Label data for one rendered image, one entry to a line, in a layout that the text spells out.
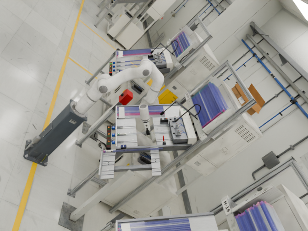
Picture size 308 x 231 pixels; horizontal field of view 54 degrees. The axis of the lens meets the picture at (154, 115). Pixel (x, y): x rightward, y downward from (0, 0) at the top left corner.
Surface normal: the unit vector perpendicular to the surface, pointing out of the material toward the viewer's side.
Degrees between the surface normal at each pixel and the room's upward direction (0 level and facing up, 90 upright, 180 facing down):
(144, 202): 90
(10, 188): 0
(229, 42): 90
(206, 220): 45
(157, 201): 90
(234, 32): 90
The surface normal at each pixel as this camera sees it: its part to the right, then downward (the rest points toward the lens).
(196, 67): 0.10, 0.59
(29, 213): 0.70, -0.61
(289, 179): -0.71, -0.52
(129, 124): 0.03, -0.80
